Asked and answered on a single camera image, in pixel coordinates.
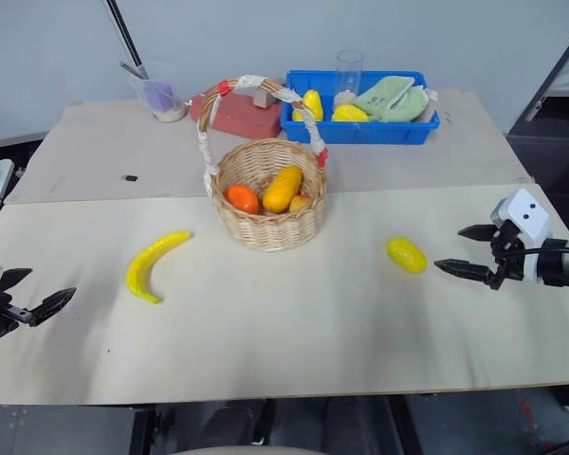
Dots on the yellow toy banana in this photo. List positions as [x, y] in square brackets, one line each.
[142, 270]

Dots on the small brown wooden block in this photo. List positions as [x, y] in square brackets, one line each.
[262, 98]

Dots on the yellow-orange mango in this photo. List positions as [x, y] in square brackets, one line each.
[282, 189]

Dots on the blue plastic bin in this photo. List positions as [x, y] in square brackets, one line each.
[360, 132]

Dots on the black ribbed pole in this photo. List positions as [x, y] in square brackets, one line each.
[123, 33]

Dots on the yellow toy lemon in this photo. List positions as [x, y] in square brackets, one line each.
[406, 256]

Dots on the small black clip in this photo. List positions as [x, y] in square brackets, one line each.
[132, 178]

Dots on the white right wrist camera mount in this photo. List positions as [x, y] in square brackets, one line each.
[526, 208]

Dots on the purple object in cup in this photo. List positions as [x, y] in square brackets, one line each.
[157, 95]

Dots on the tall clear plastic cup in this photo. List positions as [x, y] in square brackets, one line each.
[350, 71]

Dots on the orange tangerine toy fruit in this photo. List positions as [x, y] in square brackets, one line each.
[242, 197]

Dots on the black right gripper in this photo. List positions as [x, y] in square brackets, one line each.
[508, 256]

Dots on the yellow toy star fruit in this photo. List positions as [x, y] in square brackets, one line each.
[313, 103]
[350, 114]

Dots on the dark table frame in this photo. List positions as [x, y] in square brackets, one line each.
[265, 422]

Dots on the clear measuring cup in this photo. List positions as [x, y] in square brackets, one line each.
[163, 102]

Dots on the green cloth pouch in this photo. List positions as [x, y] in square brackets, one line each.
[389, 98]

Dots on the dark metal stand frame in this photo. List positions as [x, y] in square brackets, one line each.
[555, 71]

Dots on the red brick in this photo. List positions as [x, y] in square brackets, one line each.
[239, 118]

